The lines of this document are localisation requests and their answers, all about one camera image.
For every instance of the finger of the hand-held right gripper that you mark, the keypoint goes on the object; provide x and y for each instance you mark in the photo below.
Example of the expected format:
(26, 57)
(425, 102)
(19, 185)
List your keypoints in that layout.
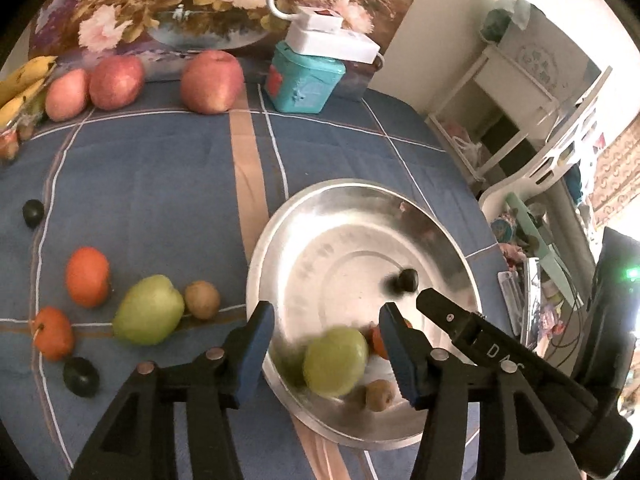
(450, 317)

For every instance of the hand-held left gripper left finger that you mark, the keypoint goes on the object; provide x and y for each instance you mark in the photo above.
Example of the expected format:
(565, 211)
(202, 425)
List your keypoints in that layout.
(257, 350)

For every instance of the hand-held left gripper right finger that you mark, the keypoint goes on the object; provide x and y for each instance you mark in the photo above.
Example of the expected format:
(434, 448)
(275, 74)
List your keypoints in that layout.
(397, 355)

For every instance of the dark plum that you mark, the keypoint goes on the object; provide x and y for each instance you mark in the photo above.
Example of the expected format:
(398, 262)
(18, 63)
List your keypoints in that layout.
(33, 213)
(80, 377)
(406, 280)

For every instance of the round green apple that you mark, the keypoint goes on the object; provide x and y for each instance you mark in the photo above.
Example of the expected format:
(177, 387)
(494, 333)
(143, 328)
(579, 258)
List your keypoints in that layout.
(335, 360)

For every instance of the round metal bowl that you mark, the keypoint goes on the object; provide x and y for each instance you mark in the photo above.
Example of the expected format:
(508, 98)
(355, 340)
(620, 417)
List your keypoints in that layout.
(340, 255)

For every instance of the orange tangerine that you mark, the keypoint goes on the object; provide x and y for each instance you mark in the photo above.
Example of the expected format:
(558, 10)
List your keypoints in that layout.
(378, 345)
(53, 334)
(88, 277)

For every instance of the brown kiwi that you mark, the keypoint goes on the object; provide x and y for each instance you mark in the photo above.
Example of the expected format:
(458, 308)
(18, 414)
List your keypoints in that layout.
(378, 395)
(202, 300)

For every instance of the green plastic board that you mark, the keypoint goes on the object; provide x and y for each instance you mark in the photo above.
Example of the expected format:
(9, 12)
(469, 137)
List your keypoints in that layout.
(537, 245)

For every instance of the oblong green apple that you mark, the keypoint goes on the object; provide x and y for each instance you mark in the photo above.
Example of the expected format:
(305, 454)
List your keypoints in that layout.
(148, 310)

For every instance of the white chair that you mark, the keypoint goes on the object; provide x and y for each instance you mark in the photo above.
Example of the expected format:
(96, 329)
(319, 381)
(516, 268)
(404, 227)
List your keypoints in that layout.
(545, 165)

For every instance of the white plastic bag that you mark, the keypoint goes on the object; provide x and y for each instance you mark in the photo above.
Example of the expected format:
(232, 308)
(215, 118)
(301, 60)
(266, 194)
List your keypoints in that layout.
(467, 149)

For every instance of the blue plaid tablecloth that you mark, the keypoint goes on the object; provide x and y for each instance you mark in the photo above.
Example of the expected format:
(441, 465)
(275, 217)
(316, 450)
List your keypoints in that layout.
(150, 175)

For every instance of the white shelf unit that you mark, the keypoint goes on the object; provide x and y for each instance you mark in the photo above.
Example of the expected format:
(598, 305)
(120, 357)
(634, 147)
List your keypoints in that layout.
(505, 90)

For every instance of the dark clear container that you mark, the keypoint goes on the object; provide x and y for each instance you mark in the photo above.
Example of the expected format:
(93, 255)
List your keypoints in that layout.
(357, 80)

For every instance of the white printed board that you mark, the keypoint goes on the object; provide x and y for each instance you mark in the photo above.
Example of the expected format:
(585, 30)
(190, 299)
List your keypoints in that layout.
(550, 55)

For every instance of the teal box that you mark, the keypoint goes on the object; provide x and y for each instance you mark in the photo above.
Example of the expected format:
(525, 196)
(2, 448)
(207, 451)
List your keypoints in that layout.
(300, 82)

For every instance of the large red apple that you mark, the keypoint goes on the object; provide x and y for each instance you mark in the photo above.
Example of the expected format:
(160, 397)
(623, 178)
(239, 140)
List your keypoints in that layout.
(212, 81)

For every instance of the wide white box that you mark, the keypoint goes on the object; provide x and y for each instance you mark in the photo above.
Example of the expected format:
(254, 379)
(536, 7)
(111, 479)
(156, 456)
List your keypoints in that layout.
(332, 46)

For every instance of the teal cloth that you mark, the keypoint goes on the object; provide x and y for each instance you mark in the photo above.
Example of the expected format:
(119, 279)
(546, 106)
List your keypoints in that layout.
(502, 17)

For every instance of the pale red apple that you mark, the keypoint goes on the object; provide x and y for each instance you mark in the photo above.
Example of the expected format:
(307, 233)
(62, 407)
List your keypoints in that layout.
(67, 95)

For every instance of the clear packet of small fruit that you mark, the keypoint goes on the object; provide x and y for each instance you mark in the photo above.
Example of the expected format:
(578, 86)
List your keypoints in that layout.
(12, 137)

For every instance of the small white box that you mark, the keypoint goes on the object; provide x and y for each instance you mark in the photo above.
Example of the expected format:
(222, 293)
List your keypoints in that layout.
(320, 19)

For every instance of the bunch of yellow bananas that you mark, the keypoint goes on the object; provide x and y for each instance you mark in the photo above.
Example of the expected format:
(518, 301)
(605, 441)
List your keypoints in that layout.
(22, 82)

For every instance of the floral painting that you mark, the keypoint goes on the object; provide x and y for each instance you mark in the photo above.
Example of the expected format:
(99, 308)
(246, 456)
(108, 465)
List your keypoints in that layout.
(150, 5)

